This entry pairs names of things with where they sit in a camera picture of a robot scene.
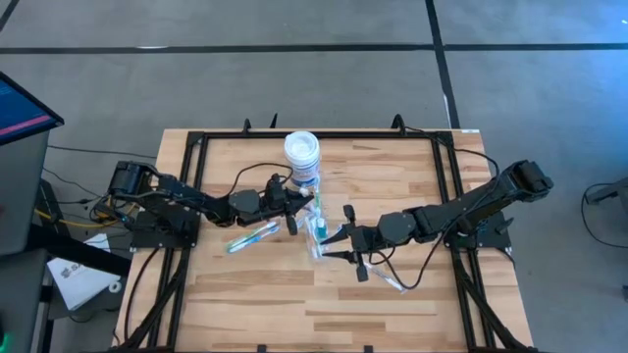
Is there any black stand bar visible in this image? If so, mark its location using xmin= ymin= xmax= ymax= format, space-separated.
xmin=26 ymin=223 xmax=132 ymax=278

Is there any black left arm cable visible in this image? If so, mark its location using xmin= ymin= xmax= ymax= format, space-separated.
xmin=226 ymin=162 xmax=296 ymax=198

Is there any toothbrush pile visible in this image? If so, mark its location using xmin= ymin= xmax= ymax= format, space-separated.
xmin=228 ymin=221 xmax=282 ymax=253

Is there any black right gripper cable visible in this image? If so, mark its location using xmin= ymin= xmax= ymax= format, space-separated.
xmin=366 ymin=229 xmax=450 ymax=291

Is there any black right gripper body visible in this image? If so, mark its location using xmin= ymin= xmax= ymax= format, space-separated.
xmin=342 ymin=204 xmax=385 ymax=283

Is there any long black right arm cable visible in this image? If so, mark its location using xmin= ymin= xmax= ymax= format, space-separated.
xmin=405 ymin=126 xmax=502 ymax=180

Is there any looped black floor cable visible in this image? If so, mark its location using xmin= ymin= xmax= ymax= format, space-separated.
xmin=580 ymin=181 xmax=628 ymax=249

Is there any white paper sheet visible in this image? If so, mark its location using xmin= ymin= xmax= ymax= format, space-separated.
xmin=46 ymin=232 xmax=124 ymax=312

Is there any tilted blue monitor screen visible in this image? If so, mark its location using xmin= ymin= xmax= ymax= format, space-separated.
xmin=0 ymin=71 xmax=66 ymax=147

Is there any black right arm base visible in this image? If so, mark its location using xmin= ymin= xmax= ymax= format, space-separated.
xmin=440 ymin=209 xmax=514 ymax=250

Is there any yellow cable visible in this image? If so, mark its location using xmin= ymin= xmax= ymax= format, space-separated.
xmin=33 ymin=193 xmax=141 ymax=229

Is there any black aluminium table frame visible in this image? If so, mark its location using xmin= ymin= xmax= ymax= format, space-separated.
xmin=115 ymin=113 xmax=541 ymax=353

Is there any gray stand leg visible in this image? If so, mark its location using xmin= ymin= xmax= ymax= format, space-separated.
xmin=585 ymin=176 xmax=628 ymax=207

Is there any white wipes canister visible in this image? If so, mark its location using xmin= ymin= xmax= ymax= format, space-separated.
xmin=283 ymin=129 xmax=322 ymax=190

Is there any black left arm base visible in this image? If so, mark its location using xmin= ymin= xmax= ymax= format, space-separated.
xmin=130 ymin=210 xmax=202 ymax=249

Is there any gray cabinet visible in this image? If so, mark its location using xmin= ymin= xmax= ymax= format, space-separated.
xmin=0 ymin=127 xmax=51 ymax=259

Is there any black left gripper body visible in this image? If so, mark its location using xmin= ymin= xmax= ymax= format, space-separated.
xmin=257 ymin=172 xmax=299 ymax=236

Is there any thin black floor cable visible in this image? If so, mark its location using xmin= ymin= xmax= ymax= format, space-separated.
xmin=47 ymin=143 xmax=158 ymax=161

